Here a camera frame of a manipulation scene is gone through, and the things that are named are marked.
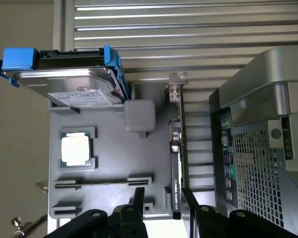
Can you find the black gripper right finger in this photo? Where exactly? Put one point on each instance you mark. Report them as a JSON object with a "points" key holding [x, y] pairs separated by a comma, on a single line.
{"points": [[203, 223]]}

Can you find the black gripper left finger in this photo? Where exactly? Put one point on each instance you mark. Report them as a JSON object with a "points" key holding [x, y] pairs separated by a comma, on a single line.
{"points": [[131, 223]]}

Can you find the grey parts rack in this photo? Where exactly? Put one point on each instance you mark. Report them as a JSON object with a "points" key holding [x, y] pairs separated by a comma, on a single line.
{"points": [[114, 153]]}

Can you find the CPU chip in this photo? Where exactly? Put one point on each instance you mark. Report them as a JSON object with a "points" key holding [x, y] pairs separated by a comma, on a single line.
{"points": [[76, 148]]}

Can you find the silver hard disk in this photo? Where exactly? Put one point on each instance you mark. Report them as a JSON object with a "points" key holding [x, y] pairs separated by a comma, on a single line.
{"points": [[64, 81]]}

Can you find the open grey PC case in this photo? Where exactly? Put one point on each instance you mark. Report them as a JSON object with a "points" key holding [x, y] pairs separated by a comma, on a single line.
{"points": [[263, 74]]}

